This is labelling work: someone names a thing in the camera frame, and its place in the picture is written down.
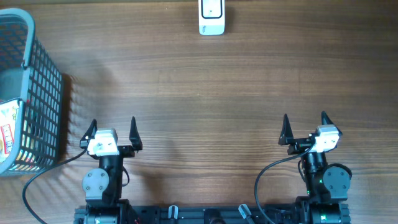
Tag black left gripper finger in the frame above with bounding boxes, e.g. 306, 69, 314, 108
129, 116, 143, 151
80, 119, 98, 149

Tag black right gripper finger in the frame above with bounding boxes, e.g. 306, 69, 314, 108
278, 114, 294, 146
321, 111, 343, 136

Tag cream snack bag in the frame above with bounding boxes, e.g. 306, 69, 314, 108
1, 100, 19, 163

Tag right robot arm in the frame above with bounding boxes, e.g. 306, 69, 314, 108
272, 111, 353, 224

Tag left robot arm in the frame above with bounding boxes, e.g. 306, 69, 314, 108
73, 117, 143, 224

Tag white barcode scanner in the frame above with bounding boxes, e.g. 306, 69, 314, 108
198, 0, 226, 35

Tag grey plastic shopping basket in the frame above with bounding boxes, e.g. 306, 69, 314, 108
1, 8, 64, 176

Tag black right camera cable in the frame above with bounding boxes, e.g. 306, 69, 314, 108
254, 143, 317, 224

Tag black camera cable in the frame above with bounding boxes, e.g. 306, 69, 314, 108
22, 147, 89, 224
254, 143, 317, 224

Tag black left camera cable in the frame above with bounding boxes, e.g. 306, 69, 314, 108
22, 147, 89, 224

